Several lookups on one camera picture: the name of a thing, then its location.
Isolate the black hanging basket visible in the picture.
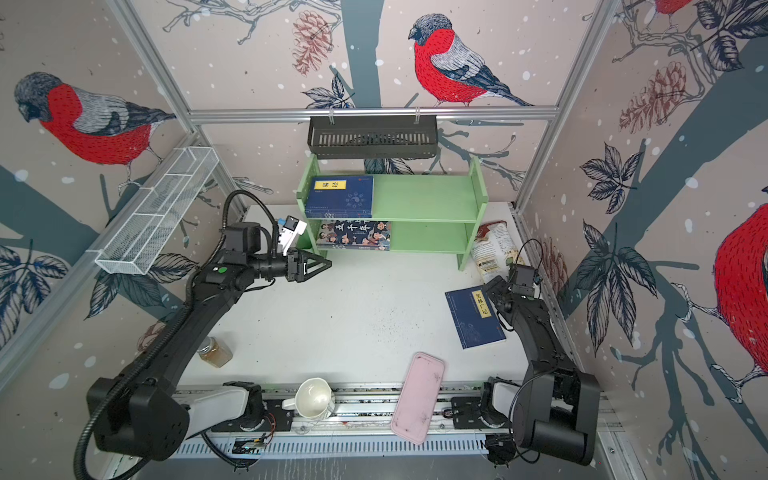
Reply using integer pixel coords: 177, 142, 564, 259
307, 115, 439, 159

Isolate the white wire mesh basket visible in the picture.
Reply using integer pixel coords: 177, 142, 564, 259
95, 146, 219, 275

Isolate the pink rectangular tray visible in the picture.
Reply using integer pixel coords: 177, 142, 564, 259
390, 352, 445, 445

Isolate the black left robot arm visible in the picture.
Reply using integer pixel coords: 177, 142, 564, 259
73, 216, 332, 479

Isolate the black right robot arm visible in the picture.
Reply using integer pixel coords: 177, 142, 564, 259
483, 276, 601, 465

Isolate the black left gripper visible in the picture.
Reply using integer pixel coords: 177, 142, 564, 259
249, 245, 331, 283

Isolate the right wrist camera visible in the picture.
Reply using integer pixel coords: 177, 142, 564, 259
511, 264, 538, 297

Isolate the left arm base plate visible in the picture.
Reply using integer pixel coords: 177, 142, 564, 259
211, 381, 295, 433

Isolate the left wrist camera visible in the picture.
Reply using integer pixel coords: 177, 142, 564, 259
278, 215, 307, 256

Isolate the snack bag red white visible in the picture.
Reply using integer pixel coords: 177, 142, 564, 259
471, 220, 527, 284

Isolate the small glass jar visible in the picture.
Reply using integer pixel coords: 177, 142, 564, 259
197, 337, 233, 368

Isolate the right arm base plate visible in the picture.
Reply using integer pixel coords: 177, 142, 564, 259
441, 377, 521, 430

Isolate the colourful cartoon cover book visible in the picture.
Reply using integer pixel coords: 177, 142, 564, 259
316, 220, 392, 251

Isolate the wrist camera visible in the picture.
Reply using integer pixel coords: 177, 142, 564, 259
278, 215, 307, 256
511, 264, 538, 297

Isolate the white ceramic mug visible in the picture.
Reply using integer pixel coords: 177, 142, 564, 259
281, 377, 335, 421

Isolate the green wooden shelf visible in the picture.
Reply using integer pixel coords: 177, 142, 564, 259
296, 156, 489, 270

